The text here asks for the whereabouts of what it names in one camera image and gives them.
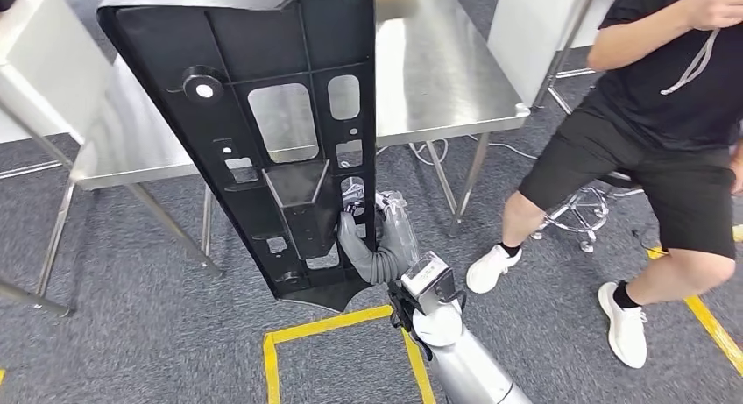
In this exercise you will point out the person's right hand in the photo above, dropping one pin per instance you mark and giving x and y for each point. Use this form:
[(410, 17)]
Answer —
[(720, 3)]

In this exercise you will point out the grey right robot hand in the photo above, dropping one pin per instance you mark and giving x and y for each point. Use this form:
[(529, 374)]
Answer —
[(397, 227)]

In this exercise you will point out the large black plastic panel part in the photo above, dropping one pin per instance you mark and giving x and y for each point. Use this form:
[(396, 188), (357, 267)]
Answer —
[(174, 41)]

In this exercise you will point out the person's left forearm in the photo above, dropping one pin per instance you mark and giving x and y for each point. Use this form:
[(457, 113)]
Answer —
[(738, 175)]

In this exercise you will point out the person's right forearm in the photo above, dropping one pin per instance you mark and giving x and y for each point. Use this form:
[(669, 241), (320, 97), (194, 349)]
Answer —
[(638, 38)]

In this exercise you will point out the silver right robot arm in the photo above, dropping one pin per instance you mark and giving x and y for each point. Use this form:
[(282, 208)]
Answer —
[(470, 372)]

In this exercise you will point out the stainless steel workbench table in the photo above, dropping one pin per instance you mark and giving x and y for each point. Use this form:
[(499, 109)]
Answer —
[(441, 70)]

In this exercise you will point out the person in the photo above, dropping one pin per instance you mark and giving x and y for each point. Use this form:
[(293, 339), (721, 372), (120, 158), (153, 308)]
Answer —
[(667, 70)]

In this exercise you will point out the yellow floor tape square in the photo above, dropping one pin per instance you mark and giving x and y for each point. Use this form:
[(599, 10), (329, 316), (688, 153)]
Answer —
[(714, 331), (325, 326)]

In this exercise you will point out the chrome base swivel stool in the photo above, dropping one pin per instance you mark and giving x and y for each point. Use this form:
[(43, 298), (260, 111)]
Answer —
[(586, 246)]

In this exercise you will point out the white cabinet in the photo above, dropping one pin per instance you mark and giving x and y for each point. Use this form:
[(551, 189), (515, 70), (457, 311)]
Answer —
[(522, 35)]

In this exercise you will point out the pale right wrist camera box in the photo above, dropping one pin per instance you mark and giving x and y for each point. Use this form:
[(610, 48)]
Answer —
[(429, 282)]

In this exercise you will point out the steel frame side table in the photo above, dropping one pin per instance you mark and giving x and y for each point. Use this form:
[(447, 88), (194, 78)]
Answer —
[(564, 44), (46, 70)]

